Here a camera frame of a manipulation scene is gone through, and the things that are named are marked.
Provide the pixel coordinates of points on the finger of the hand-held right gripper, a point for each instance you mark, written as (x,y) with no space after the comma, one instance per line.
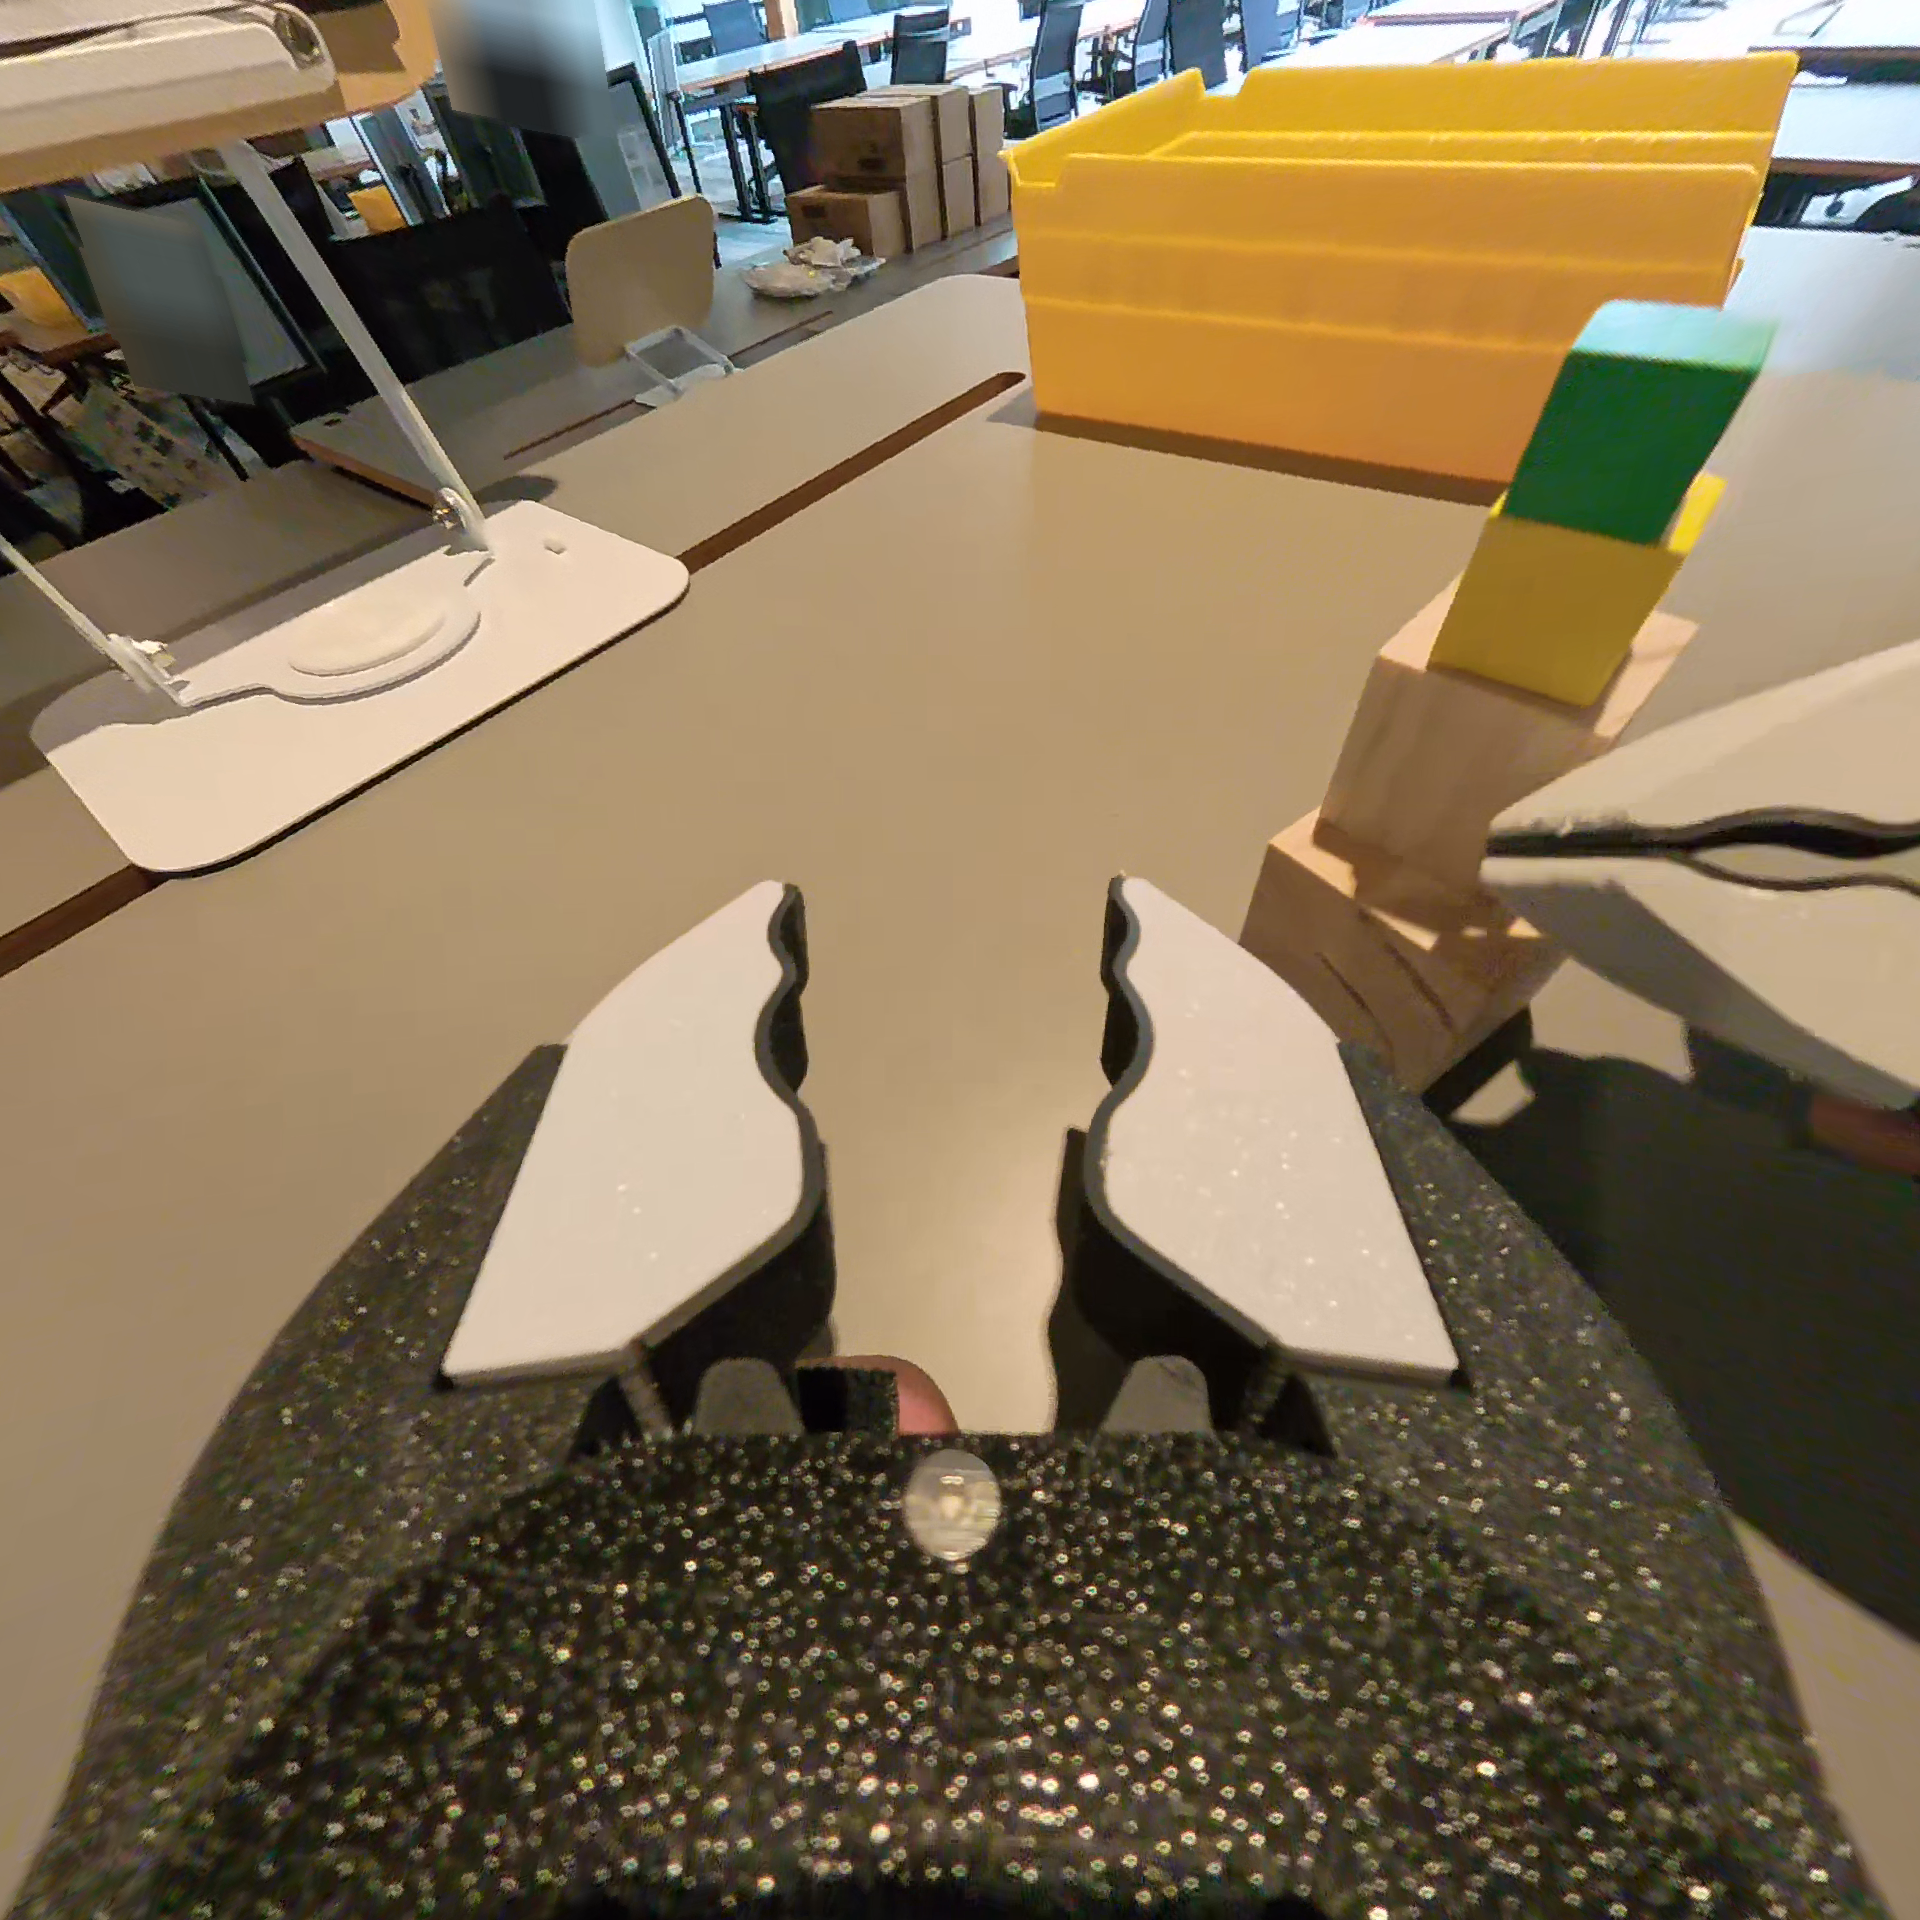
(1799,975)
(1787,751)

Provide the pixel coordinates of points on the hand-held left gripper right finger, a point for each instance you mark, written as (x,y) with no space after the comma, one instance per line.
(1260,1185)

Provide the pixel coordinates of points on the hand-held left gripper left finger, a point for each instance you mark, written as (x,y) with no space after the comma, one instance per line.
(630,1171)

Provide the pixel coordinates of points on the large plain wooden cube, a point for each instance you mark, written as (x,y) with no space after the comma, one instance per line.
(1350,945)

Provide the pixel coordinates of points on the yellow wooden cube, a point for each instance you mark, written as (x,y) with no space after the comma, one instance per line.
(1545,615)

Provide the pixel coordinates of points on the medium plain wooden cube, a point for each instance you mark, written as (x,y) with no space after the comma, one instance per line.
(1441,764)

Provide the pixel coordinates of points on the green wooden cube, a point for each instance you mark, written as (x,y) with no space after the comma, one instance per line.
(1628,435)

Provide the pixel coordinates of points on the white desk lamp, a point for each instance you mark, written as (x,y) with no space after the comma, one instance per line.
(375,705)

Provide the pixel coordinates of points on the beige board on clear stand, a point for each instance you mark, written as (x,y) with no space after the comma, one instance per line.
(644,278)

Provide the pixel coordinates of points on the cardboard box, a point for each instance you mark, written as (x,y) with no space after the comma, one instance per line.
(849,222)
(870,142)
(957,128)

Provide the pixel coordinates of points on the grey panel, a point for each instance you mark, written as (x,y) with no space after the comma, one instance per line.
(188,300)

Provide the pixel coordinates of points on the black office chair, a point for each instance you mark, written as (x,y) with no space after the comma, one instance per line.
(811,99)

